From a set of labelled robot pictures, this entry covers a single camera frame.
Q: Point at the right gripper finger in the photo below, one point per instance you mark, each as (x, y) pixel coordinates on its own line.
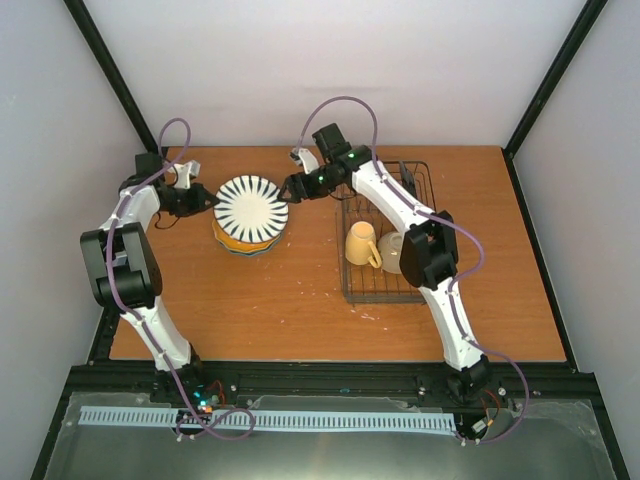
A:
(289, 197)
(291, 183)

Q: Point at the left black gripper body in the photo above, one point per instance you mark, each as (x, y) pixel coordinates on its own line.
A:
(182, 205)

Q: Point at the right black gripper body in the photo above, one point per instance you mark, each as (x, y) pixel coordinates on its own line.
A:
(320, 187)

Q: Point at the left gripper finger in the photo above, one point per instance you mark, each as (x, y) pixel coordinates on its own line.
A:
(208, 204)
(203, 193)

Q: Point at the dark wire dish rack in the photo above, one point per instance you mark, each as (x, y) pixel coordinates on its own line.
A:
(364, 284)

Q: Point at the yellow ceramic mug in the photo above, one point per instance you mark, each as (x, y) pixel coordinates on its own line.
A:
(361, 246)

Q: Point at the white floral bowl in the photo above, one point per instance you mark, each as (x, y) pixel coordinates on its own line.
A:
(389, 247)

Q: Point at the black rimmed striped plate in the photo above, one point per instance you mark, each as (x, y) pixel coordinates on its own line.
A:
(407, 179)

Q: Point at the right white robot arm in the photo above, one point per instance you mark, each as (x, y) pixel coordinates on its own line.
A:
(429, 251)

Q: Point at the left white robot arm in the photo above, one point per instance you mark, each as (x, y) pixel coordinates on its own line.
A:
(123, 272)

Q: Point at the yellow dotted scalloped plate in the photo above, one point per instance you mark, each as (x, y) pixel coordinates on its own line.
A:
(218, 232)

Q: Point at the teal scalloped plate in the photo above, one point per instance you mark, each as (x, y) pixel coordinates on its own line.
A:
(247, 249)

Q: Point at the left controller board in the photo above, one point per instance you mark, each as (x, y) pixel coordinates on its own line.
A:
(211, 397)

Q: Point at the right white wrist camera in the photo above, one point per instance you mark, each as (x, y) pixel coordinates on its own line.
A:
(305, 158)

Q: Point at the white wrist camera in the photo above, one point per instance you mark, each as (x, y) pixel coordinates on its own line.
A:
(185, 174)
(305, 158)

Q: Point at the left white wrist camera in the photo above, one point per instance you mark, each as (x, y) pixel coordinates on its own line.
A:
(185, 174)

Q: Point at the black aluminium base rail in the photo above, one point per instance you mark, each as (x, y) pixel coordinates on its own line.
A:
(418, 384)

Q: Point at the left black frame post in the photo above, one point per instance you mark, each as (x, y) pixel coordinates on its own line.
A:
(87, 27)

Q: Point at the black frame post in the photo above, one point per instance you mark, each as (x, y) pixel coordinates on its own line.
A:
(569, 48)
(87, 27)

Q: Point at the light blue cable duct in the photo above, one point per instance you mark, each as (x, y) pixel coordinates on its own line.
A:
(273, 421)

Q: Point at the right black frame post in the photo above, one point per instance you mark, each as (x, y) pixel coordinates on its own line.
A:
(569, 48)

